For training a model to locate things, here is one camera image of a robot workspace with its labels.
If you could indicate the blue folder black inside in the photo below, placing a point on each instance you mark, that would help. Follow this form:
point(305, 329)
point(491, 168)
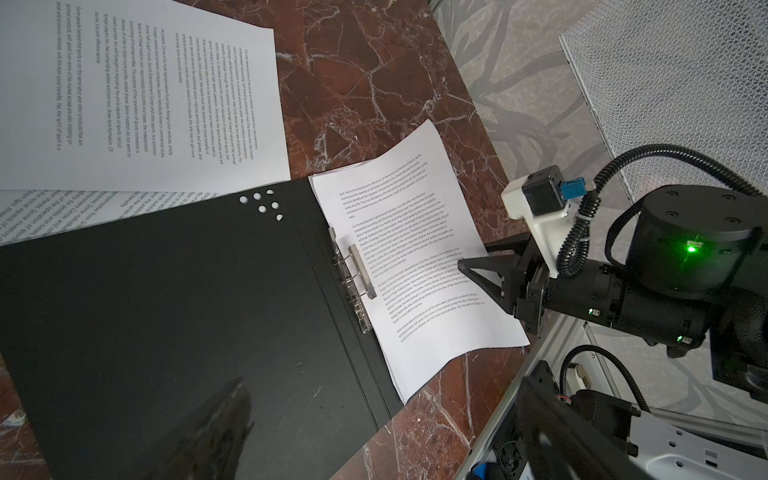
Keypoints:
point(114, 334)

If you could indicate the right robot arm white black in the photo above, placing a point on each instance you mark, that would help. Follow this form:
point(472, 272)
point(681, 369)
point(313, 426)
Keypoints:
point(685, 265)

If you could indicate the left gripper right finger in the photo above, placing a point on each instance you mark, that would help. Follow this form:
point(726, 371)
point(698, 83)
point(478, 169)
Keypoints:
point(562, 445)

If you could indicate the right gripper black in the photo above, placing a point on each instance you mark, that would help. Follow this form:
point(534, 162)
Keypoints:
point(520, 285)

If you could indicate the paper sheet back top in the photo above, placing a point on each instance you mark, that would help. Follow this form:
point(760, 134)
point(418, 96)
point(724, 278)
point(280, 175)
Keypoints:
point(151, 96)

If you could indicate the paper sheet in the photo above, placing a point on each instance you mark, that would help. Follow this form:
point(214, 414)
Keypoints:
point(37, 213)
point(151, 96)
point(402, 222)

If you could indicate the white wire mesh basket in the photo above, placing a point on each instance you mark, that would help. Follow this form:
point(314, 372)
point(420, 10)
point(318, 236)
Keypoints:
point(689, 73)

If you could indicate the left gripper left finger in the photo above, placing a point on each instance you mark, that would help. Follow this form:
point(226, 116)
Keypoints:
point(210, 442)

